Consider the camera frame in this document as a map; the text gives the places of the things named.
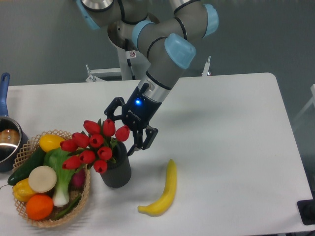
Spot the black device at edge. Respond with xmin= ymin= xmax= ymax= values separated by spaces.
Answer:
xmin=297 ymin=199 xmax=315 ymax=225

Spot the orange fruit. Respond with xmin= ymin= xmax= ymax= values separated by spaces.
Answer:
xmin=26 ymin=194 xmax=54 ymax=220

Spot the yellow bell pepper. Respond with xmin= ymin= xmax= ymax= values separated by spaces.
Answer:
xmin=12 ymin=178 xmax=37 ymax=202

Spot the white frame at right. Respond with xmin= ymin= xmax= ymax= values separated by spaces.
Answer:
xmin=294 ymin=84 xmax=315 ymax=122

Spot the red tulip bouquet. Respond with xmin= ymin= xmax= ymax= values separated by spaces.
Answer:
xmin=60 ymin=119 xmax=130 ymax=174

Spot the yellow lemon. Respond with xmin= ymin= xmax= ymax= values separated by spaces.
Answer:
xmin=39 ymin=134 xmax=65 ymax=152

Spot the beige round bun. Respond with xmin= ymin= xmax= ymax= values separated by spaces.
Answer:
xmin=28 ymin=166 xmax=57 ymax=193

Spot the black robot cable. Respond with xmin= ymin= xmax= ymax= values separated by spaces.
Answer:
xmin=124 ymin=38 xmax=136 ymax=81

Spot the woven wicker basket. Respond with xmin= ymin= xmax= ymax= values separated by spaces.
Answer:
xmin=13 ymin=129 xmax=91 ymax=228

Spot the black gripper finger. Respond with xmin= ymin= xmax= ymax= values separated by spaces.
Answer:
xmin=104 ymin=97 xmax=126 ymax=122
xmin=127 ymin=125 xmax=158 ymax=156

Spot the blue handled saucepan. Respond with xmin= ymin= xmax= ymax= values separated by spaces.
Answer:
xmin=0 ymin=72 xmax=28 ymax=173

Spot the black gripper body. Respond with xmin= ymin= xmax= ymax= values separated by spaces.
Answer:
xmin=122 ymin=86 xmax=162 ymax=132

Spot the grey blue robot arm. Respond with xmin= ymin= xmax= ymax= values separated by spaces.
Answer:
xmin=77 ymin=0 xmax=219 ymax=155

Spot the green bean pod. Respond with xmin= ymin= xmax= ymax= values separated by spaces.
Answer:
xmin=52 ymin=195 xmax=81 ymax=220

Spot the dark grey ribbed vase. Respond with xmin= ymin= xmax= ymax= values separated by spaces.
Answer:
xmin=101 ymin=142 xmax=131 ymax=188

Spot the green cucumber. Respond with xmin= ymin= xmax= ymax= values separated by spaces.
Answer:
xmin=7 ymin=147 xmax=46 ymax=186

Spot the purple red radish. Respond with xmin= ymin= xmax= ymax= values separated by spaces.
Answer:
xmin=71 ymin=168 xmax=86 ymax=188

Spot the yellow banana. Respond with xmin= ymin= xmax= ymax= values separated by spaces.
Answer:
xmin=137 ymin=159 xmax=177 ymax=217

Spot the green bok choy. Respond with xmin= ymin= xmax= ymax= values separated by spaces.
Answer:
xmin=44 ymin=148 xmax=76 ymax=207

